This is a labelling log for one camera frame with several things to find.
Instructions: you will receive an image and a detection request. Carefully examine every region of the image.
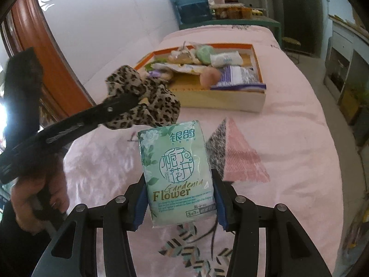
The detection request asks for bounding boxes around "green gardenia tissue pack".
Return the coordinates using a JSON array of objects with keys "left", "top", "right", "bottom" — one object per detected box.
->
[{"left": 138, "top": 121, "right": 216, "bottom": 227}]

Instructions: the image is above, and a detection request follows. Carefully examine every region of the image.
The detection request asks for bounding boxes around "leopard print scrunchie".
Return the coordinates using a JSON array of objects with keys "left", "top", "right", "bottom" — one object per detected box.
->
[{"left": 104, "top": 65, "right": 181, "bottom": 129}]

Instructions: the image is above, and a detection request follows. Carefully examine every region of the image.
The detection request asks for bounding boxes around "white bear purple dress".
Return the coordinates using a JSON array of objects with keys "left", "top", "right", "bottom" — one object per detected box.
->
[{"left": 148, "top": 69, "right": 174, "bottom": 82}]

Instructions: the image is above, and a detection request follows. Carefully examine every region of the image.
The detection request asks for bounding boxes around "pink bear silver crown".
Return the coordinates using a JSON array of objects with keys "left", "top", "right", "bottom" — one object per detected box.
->
[{"left": 167, "top": 42, "right": 201, "bottom": 64}]

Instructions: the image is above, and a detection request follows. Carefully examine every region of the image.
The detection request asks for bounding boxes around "yellow white wipes packet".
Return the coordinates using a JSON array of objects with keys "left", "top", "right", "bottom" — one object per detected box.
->
[{"left": 151, "top": 63, "right": 207, "bottom": 75}]

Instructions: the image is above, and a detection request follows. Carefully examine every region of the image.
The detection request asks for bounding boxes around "purple white tissue pack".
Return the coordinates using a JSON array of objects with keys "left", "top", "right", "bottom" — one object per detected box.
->
[{"left": 211, "top": 66, "right": 266, "bottom": 91}]

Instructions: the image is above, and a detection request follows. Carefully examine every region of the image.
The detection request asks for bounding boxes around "pink foam ball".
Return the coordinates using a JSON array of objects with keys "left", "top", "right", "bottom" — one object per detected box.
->
[{"left": 199, "top": 67, "right": 221, "bottom": 89}]

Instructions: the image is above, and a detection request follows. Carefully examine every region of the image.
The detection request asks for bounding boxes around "white cotton pad pack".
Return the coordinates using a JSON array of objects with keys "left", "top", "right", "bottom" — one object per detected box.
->
[{"left": 210, "top": 51, "right": 243, "bottom": 68}]

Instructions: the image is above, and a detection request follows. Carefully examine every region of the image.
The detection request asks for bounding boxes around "person's left hand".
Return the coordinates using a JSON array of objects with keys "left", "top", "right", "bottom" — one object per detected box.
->
[{"left": 11, "top": 153, "right": 69, "bottom": 236}]

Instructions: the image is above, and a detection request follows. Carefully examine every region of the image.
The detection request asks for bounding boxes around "pink quilted blanket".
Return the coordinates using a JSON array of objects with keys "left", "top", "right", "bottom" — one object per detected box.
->
[{"left": 64, "top": 26, "right": 343, "bottom": 276}]

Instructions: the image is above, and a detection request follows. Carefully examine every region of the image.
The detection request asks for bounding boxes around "blue water jug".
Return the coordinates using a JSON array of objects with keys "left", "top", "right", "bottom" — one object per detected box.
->
[{"left": 170, "top": 0, "right": 212, "bottom": 25}]

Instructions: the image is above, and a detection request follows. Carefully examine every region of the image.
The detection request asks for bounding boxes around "orange shallow cardboard box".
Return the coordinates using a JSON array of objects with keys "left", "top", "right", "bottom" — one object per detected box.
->
[{"left": 134, "top": 42, "right": 268, "bottom": 113}]

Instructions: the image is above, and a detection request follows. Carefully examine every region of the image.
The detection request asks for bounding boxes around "grey counter cabinet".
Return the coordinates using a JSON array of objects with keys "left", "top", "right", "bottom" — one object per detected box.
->
[{"left": 323, "top": 14, "right": 369, "bottom": 128}]

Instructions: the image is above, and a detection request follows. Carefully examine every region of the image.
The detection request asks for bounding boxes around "round wooden stool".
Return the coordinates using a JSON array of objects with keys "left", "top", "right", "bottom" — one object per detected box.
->
[{"left": 282, "top": 36, "right": 301, "bottom": 64}]

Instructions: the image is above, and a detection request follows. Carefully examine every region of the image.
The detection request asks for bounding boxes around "clear lidded food container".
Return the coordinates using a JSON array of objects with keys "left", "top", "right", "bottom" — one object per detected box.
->
[{"left": 210, "top": 3, "right": 253, "bottom": 19}]

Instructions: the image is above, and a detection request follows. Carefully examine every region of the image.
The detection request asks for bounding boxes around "green low table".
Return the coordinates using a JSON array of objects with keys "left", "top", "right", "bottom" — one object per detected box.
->
[{"left": 179, "top": 16, "right": 282, "bottom": 46}]

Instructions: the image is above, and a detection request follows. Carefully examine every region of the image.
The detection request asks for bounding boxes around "black refrigerator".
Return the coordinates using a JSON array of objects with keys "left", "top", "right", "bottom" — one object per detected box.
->
[{"left": 283, "top": 0, "right": 323, "bottom": 56}]

